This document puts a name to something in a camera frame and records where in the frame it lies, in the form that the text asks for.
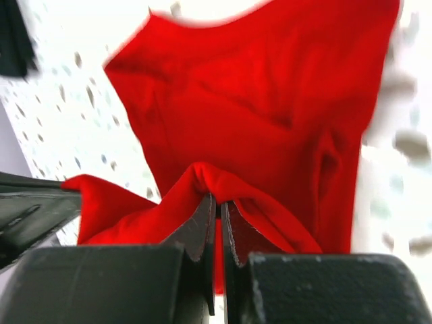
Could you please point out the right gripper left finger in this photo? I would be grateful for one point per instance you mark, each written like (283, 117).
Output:
(171, 282)

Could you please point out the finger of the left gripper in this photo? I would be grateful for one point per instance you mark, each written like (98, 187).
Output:
(32, 210)

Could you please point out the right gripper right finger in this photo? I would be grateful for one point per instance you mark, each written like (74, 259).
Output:
(265, 285)

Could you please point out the red t shirt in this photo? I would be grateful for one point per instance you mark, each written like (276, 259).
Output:
(266, 111)

